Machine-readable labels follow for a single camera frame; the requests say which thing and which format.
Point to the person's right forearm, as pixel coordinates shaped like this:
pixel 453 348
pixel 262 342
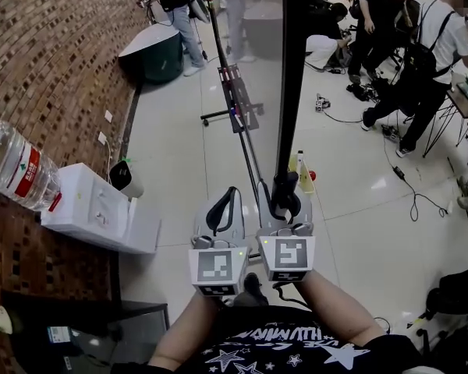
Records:
pixel 335 310

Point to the glass whiteboard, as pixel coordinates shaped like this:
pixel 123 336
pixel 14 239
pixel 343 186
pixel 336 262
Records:
pixel 290 92

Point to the large clear water bottle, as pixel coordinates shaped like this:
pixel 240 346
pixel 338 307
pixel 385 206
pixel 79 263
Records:
pixel 15 166

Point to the small black appliance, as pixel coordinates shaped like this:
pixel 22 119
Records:
pixel 121 173

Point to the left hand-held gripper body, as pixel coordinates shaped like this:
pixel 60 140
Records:
pixel 214 267

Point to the white water dispenser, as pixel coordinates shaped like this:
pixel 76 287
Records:
pixel 89 212

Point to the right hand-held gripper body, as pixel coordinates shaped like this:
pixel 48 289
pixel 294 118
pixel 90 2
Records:
pixel 288 253

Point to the white wall socket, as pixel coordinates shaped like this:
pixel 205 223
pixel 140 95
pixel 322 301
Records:
pixel 108 116
pixel 102 138

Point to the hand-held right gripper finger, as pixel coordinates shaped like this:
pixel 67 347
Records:
pixel 305 212
pixel 265 212

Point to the person's black shoe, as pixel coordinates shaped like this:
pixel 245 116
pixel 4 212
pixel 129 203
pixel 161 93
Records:
pixel 255 290

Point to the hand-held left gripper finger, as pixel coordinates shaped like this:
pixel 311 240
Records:
pixel 203 224
pixel 236 224

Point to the small black white device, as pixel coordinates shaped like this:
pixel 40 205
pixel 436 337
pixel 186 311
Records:
pixel 321 103

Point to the person's black star-print shirt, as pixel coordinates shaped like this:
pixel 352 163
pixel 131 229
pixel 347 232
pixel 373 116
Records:
pixel 281 345

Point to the person's left forearm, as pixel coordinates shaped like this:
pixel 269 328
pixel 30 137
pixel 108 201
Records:
pixel 183 333

